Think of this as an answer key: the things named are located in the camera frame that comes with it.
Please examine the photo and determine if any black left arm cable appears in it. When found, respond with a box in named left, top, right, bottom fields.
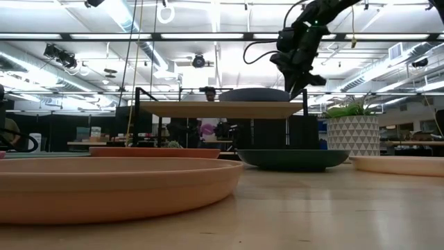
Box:
left=0, top=127, right=40, bottom=153

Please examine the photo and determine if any black hanging cable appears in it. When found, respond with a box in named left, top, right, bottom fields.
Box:
left=117, top=0, right=139, bottom=108

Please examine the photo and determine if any large peach plate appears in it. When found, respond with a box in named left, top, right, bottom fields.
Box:
left=0, top=156, right=245, bottom=225

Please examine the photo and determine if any white triangle-patterned plant pot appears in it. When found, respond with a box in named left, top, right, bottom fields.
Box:
left=326, top=115, right=381, bottom=158

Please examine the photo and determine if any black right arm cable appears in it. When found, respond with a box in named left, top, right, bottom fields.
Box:
left=242, top=38, right=280, bottom=66

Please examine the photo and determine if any black overhead camera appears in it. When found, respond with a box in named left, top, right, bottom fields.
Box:
left=191, top=53, right=207, bottom=69

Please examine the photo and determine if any person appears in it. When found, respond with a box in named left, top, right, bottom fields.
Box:
left=0, top=117, right=22, bottom=149
left=197, top=86, right=229, bottom=144

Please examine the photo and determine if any dark bowl on rack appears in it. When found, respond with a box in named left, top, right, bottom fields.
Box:
left=218, top=87, right=291, bottom=103

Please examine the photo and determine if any dark green plate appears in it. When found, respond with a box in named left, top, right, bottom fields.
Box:
left=236, top=149, right=352, bottom=172

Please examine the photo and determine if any wooden shelf with black frame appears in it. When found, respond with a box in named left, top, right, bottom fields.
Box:
left=133, top=87, right=310, bottom=149

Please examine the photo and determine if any green potted plant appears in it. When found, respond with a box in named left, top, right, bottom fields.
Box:
left=323, top=92, right=377, bottom=119

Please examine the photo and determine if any black overhead frame bar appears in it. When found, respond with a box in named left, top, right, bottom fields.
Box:
left=0, top=32, right=444, bottom=43

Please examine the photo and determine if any pale peach plate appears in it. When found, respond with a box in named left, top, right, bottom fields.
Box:
left=349, top=155, right=444, bottom=178

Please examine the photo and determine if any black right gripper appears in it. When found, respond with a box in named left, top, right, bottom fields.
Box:
left=269, top=19, right=329, bottom=101

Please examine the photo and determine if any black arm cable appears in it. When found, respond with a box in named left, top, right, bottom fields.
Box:
left=0, top=127, right=40, bottom=153
left=242, top=38, right=280, bottom=66

